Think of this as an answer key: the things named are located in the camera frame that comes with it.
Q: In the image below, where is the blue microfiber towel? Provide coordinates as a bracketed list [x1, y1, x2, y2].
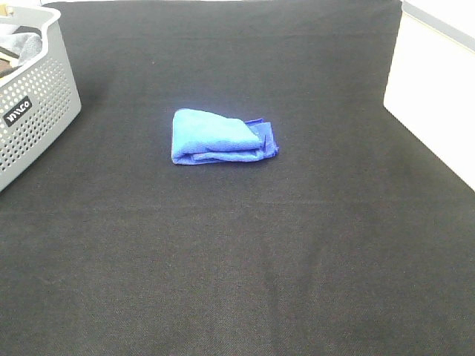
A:
[171, 108, 279, 165]

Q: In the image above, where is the black table cloth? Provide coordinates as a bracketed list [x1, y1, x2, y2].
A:
[1, 1, 474, 355]

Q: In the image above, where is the grey perforated laundry basket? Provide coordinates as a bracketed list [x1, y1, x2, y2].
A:
[1, 4, 81, 188]

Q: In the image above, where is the white plastic storage box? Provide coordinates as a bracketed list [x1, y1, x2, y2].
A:
[383, 1, 474, 188]

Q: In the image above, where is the grey towel in basket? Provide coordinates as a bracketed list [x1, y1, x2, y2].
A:
[1, 33, 42, 67]

